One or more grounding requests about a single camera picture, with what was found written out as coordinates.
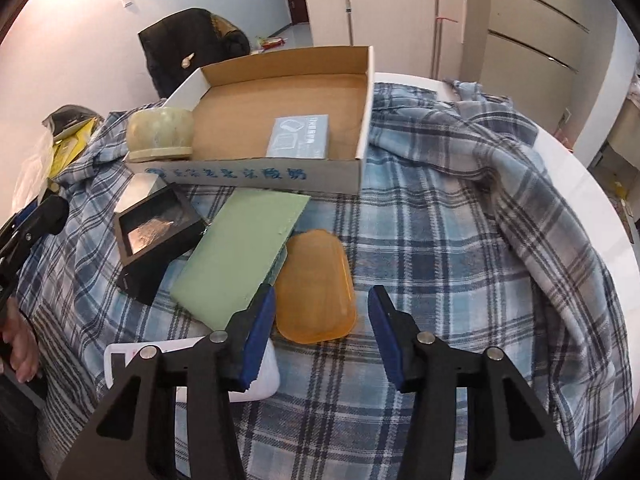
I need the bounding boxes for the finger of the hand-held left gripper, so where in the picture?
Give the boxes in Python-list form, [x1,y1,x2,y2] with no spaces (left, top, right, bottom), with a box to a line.
[0,194,69,273]

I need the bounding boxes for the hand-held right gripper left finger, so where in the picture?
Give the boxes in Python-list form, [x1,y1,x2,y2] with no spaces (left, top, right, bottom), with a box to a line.
[57,284,277,480]

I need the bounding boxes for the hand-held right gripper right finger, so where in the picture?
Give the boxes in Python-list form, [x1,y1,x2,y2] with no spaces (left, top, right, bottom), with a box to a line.
[368,285,583,480]

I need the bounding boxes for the white plastic box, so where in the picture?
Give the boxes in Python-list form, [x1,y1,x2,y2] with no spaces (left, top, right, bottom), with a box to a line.
[103,336,281,404]

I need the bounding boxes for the orange translucent plastic lid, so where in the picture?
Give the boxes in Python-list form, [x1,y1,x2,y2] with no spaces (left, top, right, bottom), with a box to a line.
[273,229,357,345]

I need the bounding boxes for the green board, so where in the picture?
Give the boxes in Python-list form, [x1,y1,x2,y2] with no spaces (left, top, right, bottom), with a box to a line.
[170,189,312,322]

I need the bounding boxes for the black box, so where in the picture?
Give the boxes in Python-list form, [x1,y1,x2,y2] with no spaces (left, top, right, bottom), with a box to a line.
[113,183,207,307]

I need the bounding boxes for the cardboard box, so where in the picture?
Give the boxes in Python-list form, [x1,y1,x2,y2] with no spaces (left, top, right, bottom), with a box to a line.
[123,45,376,195]

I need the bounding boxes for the person's left hand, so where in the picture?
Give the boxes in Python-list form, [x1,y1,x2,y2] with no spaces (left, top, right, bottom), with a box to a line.
[0,310,42,384]

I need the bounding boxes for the blue plaid blanket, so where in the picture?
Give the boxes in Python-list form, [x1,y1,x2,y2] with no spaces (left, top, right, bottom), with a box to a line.
[12,80,637,480]

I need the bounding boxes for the black bag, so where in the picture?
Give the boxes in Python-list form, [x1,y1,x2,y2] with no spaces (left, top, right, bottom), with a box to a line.
[42,104,104,137]

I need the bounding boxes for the light blue small box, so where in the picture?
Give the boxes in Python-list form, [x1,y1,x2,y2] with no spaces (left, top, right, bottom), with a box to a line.
[265,114,332,160]

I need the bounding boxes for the colourful packets on floor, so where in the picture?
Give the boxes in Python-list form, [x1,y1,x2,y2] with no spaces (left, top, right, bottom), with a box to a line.
[251,34,290,55]

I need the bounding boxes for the beige cabinet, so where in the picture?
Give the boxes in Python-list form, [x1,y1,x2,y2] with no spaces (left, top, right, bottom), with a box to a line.
[459,0,622,137]

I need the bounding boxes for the white mop pole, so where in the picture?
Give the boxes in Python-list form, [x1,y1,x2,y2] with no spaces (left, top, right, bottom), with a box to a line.
[339,0,357,47]

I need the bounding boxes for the red-handled broom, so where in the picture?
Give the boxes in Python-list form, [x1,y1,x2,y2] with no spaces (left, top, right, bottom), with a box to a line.
[429,0,459,80]

